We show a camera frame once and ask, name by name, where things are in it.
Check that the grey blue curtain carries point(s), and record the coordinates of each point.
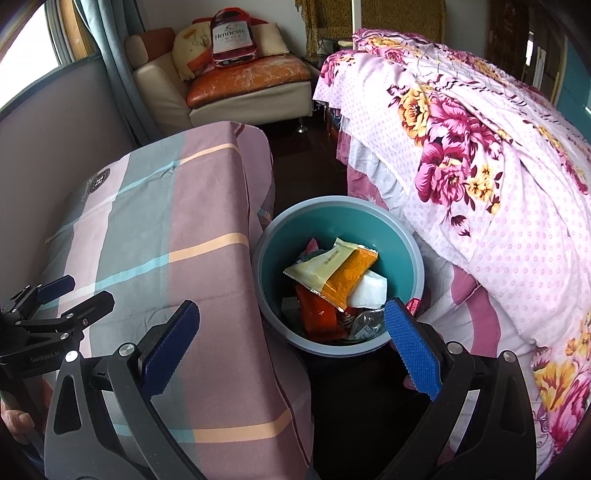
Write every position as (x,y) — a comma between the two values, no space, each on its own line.
(110,23)

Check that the red Hennessy bag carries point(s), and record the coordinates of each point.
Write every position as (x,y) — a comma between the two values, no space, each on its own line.
(232,41)

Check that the cream printed pillow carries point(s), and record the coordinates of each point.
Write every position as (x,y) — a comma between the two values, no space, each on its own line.
(194,50)

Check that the beige armchair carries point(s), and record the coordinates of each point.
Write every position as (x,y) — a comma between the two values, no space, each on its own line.
(182,89)

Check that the white pole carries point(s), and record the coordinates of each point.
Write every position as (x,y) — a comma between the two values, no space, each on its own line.
(356,8)

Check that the orange seat cushion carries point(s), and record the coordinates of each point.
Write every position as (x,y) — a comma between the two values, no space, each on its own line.
(260,74)

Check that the striped pink grey bedsheet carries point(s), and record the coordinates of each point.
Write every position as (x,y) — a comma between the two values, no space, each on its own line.
(175,221)

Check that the floral pink quilt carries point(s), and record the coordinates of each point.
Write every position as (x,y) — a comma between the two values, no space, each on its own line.
(494,183)

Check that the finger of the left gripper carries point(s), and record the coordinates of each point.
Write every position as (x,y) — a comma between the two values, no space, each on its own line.
(31,298)
(75,320)

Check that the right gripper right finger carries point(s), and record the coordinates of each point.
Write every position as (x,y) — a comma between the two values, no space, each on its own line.
(479,424)

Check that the teal trash bin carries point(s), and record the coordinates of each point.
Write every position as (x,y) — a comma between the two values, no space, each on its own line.
(326,219)

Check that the red orange foil wrapper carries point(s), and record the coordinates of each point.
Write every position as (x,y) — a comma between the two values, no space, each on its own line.
(320,319)

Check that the grey padded headboard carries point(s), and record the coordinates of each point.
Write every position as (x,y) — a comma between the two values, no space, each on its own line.
(56,133)

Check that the yellow white napkin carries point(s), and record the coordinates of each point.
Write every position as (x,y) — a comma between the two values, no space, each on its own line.
(370,293)

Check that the teal glass door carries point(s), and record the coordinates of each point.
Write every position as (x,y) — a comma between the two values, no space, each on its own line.
(574,97)

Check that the person's left hand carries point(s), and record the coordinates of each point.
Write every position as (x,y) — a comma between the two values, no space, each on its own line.
(19,423)

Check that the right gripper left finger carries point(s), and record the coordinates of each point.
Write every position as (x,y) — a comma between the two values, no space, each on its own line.
(80,439)

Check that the orange yellow snack bag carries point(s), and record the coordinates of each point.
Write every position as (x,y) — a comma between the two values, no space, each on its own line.
(334,274)

